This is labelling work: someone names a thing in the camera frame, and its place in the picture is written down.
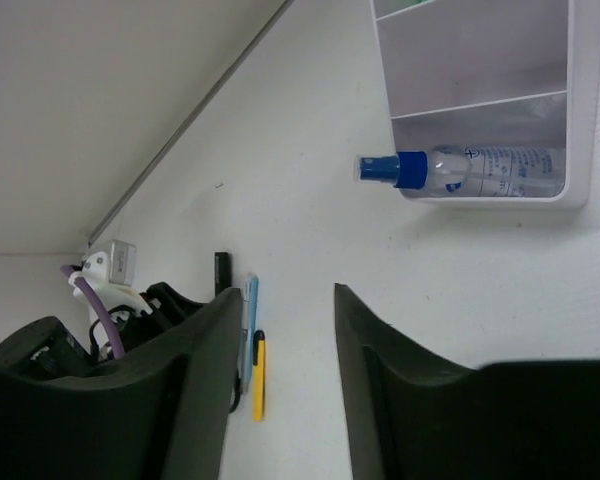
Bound yellow highlighter marker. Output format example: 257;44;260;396
214;252;232;296

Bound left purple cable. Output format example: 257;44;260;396
59;264;127;361

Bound light blue pen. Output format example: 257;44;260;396
241;275;259;395

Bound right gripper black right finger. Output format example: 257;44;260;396
334;284;600;479

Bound white compartment organizer tray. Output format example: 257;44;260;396
371;1;600;210

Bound black handled scissors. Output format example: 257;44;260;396
229;385;241;413

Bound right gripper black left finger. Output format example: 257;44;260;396
0;289;242;479

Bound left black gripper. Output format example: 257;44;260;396
0;282;204;380

